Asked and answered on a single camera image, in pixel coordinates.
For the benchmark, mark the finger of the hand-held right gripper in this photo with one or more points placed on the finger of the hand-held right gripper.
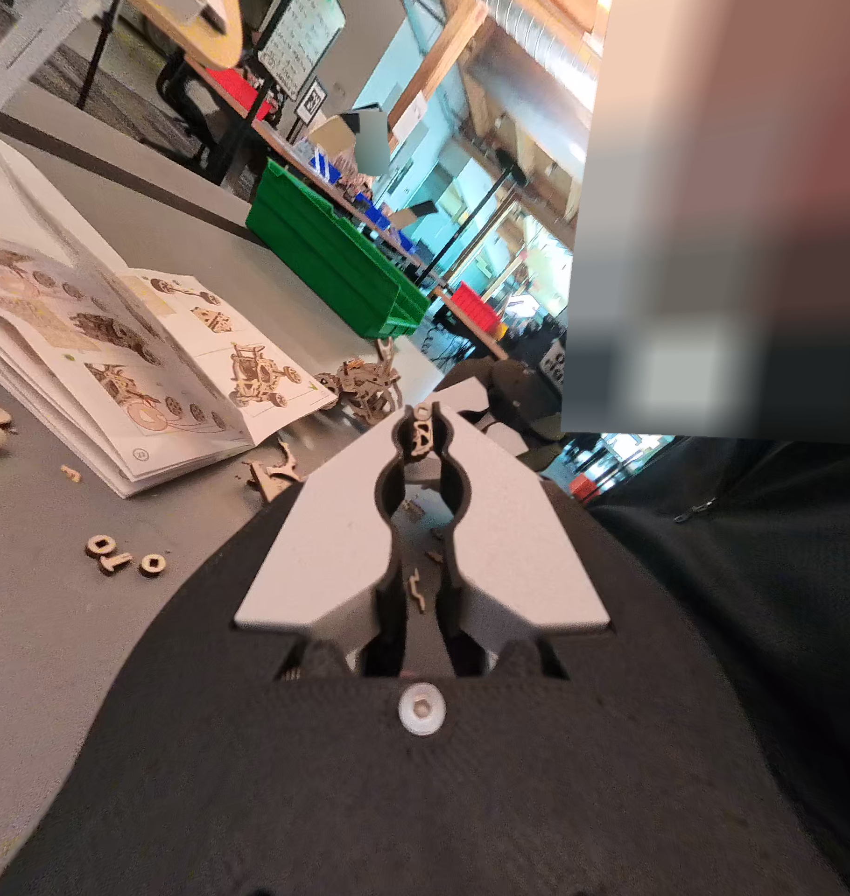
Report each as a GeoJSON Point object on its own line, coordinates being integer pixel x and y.
{"type": "Point", "coordinates": [467, 395]}
{"type": "Point", "coordinates": [503, 437]}

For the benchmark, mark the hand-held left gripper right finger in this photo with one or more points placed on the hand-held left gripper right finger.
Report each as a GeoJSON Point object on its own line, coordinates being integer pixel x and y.
{"type": "Point", "coordinates": [530, 560]}

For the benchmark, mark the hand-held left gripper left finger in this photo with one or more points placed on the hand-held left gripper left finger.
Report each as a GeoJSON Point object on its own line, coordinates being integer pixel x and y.
{"type": "Point", "coordinates": [313, 560]}

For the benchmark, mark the wooden parts sheet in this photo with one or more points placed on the wooden parts sheet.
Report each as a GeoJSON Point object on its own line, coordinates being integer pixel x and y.
{"type": "Point", "coordinates": [274, 476]}

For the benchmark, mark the wooden model buggy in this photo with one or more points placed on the wooden model buggy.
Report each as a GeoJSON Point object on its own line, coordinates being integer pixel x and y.
{"type": "Point", "coordinates": [362, 385]}

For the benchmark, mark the red plastic bin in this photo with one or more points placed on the red plastic bin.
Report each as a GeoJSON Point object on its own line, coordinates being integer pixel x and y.
{"type": "Point", "coordinates": [475, 304]}
{"type": "Point", "coordinates": [229, 82]}

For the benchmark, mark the zigzag wooden piece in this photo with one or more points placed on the zigzag wooden piece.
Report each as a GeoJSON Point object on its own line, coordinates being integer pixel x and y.
{"type": "Point", "coordinates": [416, 591]}

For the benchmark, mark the black tripod pole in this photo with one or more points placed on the black tripod pole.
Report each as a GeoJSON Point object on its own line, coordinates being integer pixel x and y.
{"type": "Point", "coordinates": [474, 217]}

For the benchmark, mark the green plastic bin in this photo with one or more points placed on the green plastic bin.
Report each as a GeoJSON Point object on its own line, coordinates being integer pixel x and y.
{"type": "Point", "coordinates": [327, 259]}

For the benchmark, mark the T-shaped wooden piece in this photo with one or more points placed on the T-shaped wooden piece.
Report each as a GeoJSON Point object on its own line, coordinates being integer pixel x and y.
{"type": "Point", "coordinates": [114, 561]}

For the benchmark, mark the small wooden hook piece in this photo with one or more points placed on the small wooden hook piece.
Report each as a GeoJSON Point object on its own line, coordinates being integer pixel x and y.
{"type": "Point", "coordinates": [71, 474]}

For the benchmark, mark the instruction booklet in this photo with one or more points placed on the instruction booklet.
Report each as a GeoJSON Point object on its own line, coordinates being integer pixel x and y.
{"type": "Point", "coordinates": [117, 350]}

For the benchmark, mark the framed black white marker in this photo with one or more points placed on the framed black white marker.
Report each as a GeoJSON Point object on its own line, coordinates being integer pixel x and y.
{"type": "Point", "coordinates": [311, 99]}

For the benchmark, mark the whiteboard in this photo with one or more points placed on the whiteboard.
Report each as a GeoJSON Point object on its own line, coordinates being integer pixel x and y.
{"type": "Point", "coordinates": [299, 42]}

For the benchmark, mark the white tablet stand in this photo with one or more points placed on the white tablet stand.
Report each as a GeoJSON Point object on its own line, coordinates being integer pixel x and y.
{"type": "Point", "coordinates": [201, 42]}

